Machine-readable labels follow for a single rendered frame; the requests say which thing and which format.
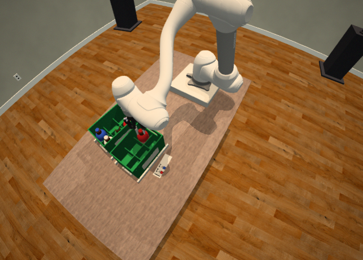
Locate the green crate with dividers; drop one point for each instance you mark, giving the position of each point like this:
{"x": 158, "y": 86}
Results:
{"x": 107, "y": 123}
{"x": 136, "y": 156}

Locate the cream bottle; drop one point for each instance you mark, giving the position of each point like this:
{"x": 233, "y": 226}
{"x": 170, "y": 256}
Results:
{"x": 106, "y": 139}

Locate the cream paper strip with colored squares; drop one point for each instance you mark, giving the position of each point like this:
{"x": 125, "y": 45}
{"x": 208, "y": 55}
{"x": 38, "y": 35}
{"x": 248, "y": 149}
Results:
{"x": 162, "y": 165}

